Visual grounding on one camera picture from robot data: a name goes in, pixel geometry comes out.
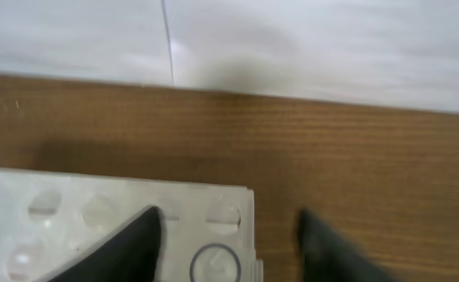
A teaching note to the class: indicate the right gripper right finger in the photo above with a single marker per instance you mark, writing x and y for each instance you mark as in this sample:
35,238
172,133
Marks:
327,254

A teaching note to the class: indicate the clear test tube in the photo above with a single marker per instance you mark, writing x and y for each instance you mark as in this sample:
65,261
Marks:
215,266

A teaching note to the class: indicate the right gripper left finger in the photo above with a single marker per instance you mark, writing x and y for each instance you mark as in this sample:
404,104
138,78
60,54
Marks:
127,250

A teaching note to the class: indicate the white test tube rack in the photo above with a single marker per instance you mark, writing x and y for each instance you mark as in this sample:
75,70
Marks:
96,188

